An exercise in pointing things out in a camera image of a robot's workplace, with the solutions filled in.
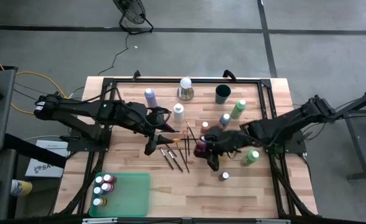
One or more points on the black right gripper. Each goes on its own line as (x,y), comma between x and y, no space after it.
(229,141)

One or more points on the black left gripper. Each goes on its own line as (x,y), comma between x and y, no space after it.
(151,121)

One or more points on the small pink striped paint bottle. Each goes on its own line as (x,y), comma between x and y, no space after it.
(200,149)

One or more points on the small orange striped paint bottle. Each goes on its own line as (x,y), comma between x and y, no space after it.
(204,127)

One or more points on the large dark paint bottle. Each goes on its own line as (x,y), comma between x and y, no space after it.
(223,123)

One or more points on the large white paint bottle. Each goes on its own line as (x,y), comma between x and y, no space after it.
(178,115)

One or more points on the small blue striped paint bottle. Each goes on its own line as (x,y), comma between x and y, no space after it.
(223,176)

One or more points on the large yellow paint bottle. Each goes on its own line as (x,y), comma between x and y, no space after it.
(248,159)

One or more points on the large blue-violet paint bottle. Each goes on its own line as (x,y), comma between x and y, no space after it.
(151,99)

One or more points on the large green paint bottle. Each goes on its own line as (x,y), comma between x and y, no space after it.
(237,111)

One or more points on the small red striped paint bottle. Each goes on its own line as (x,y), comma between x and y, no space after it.
(108,178)
(99,180)
(107,187)

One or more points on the small purple striped paint bottle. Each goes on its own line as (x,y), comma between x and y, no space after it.
(98,190)

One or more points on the small yellow striped paint bottle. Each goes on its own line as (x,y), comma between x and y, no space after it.
(97,202)

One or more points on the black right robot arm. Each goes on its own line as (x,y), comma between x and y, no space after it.
(282,126)

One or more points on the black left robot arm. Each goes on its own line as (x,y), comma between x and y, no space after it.
(77,109)

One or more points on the thin black silver-ferrule paintbrush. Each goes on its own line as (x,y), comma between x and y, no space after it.
(171,150)
(158,131)
(188,146)

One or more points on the thick black silver-ferrule paintbrush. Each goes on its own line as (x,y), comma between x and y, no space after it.
(166,159)
(175,161)

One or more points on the thin black orange-tip paintbrush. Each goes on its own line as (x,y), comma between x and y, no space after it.
(191,133)

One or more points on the black long gold-ferrule paintbrush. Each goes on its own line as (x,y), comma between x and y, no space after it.
(182,158)

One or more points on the dark green cup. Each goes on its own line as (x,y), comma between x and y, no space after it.
(223,93)

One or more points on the brass table lamp with bulb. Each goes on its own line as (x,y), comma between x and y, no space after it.
(185,84)

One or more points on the teal plastic tray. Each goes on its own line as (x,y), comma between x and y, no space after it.
(130,196)

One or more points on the white printed carton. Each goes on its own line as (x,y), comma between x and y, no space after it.
(46,168)

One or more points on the black floor fan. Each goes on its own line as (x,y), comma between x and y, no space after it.
(130,11)

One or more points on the black slanted support beam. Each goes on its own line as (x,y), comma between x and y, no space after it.
(30,149)

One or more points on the black metal stand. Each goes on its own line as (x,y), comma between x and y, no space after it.
(356,140)

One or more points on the yellow and white can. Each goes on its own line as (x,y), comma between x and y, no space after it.
(22,188)

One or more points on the grey side desk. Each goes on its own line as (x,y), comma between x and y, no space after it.
(1,124)
(2,168)

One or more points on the black frame clamp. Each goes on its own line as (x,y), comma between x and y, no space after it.
(229,75)
(136,75)

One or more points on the silver metal bracket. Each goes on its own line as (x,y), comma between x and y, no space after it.
(271,221)
(98,221)

